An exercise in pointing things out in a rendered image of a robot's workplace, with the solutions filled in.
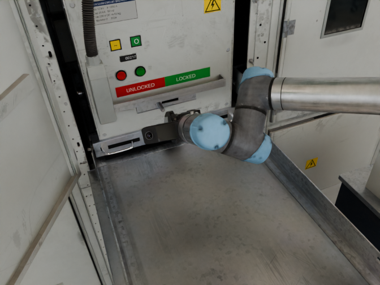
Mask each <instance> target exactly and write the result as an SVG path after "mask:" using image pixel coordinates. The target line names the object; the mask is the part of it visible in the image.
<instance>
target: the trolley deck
mask: <svg viewBox="0 0 380 285"><path fill-rule="evenodd" d="M108 169H109V173H110V176H111V180H112V183H113V186H114V189H115V193H116V196H117V199H118V202H119V206H120V209H121V212H122V216H123V219H124V222H125V225H126V229H127V232H128V236H129V239H130V241H131V245H132V249H133V252H134V254H135V258H136V261H137V265H138V267H139V271H140V274H141V278H142V281H143V284H144V285H369V284H368V283H367V282H366V280H365V279H364V278H363V277H362V276H361V275H360V273H359V272H358V271H357V270H356V269H355V268H354V267H353V266H352V264H351V263H350V262H349V261H348V260H347V259H346V257H345V256H344V255H343V254H342V253H341V251H340V250H339V249H338V248H337V247H336V246H335V244H334V243H333V242H332V241H331V240H330V239H329V238H328V236H327V235H326V234H325V233H324V232H323V231H322V230H321V228H320V227H319V226H318V225H317V224H316V222H315V221H314V220H313V219H312V218H311V217H310V215H309V214H308V213H307V212H306V211H305V210H304V209H303V207H302V206H301V205H300V204H299V203H298V202H297V201H296V199H295V198H294V197H293V195H291V194H290V193H289V191H288V190H287V189H286V188H285V186H284V185H283V184H282V183H281V182H280V181H279V179H278V178H277V177H276V176H275V175H274V174H273V173H272V172H271V170H270V169H269V168H268V167H267V166H266V165H265V163H264V162H263V163H260V164H254V163H250V162H246V161H245V162H243V161H241V160H240V159H237V158H233V157H230V156H227V155H224V154H221V153H217V152H214V151H211V150H205V149H201V148H199V147H198V146H196V145H192V144H185V145H181V146H177V147H174V148H171V149H167V150H163V151H160V152H156V153H153V154H149V155H146V156H142V157H139V158H135V159H131V160H128V161H124V162H121V163H117V164H114V165H110V166H108ZM87 172H88V176H89V181H90V186H91V189H92V194H93V198H94V203H95V206H96V211H97V216H98V220H99V223H100V228H101V233H102V237H103V242H104V245H105V250H106V255H107V259H108V262H109V267H110V272H111V276H112V280H113V284H114V285H126V284H125V281H124V276H123V273H122V268H121V265H120V262H119V257H118V253H117V250H116V246H115V242H114V238H113V234H112V231H111V227H110V223H109V219H108V216H107V212H106V208H105V203H104V201H103V197H102V192H101V189H100V184H99V181H98V177H97V173H96V170H92V171H87Z"/></svg>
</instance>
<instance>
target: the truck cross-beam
mask: <svg viewBox="0 0 380 285"><path fill-rule="evenodd" d="M235 106H236V103H235V102H234V101H233V100H231V106H230V107H226V108H223V109H219V110H214V111H210V112H208V113H211V114H215V115H218V116H220V117H222V118H223V119H224V120H227V117H228V114H227V112H228V110H229V109H233V114H234V111H235ZM204 114H207V113H204ZM91 140H92V144H93V147H94V152H95V154H96V157H101V156H103V152H102V149H101V144H100V143H102V142H105V141H107V145H108V149H109V153H110V152H114V151H117V150H121V149H125V148H129V147H131V140H133V144H134V146H133V147H137V146H141V145H145V143H144V139H143V135H142V131H141V129H140V130H138V131H133V132H129V133H125V134H122V135H118V136H114V137H109V138H106V139H103V140H99V137H98V134H97V135H93V136H91Z"/></svg>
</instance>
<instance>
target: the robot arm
mask: <svg viewBox="0 0 380 285"><path fill-rule="evenodd" d="M268 110H287V111H310V112H322V113H343V114H366V115H380V77H274V74H273V73H272V71H270V70H269V69H267V68H265V67H264V68H261V67H258V66H255V67H250V68H247V69H246V70H245V71H244V73H243V77H242V79H241V83H240V85H239V92H238V96H237V101H236V106H235V111H234V115H233V119H232V122H230V121H227V120H224V119H223V118H222V117H220V116H218V115H215V114H211V113H207V114H201V112H200V110H190V111H187V112H183V113H181V114H174V112H173V111H167V112H166V113H165V118H164V123H161V124H156V125H153V126H147V127H144V128H143V129H142V130H141V131H142V136H143V139H144V143H145V144H154V143H160V142H164V141H170V140H171V141H172V142H173V143H176V144H178V143H179V142H181V140H183V141H185V142H187V143H189V144H192V145H196V146H198V147H199V148H201V149H205V150H211V151H214V152H217V153H221V154H224V155H227V156H230V157H233V158H237V159H240V160H241V161H243V162H245V161H246V162H250V163H254V164H260V163H263V162H264V161H265V160H266V159H267V158H268V156H269V154H270V152H271V148H272V143H271V138H270V136H268V135H266V133H263V131H264V125H265V120H266V115H267V111H268ZM195 112H198V114H197V113H195Z"/></svg>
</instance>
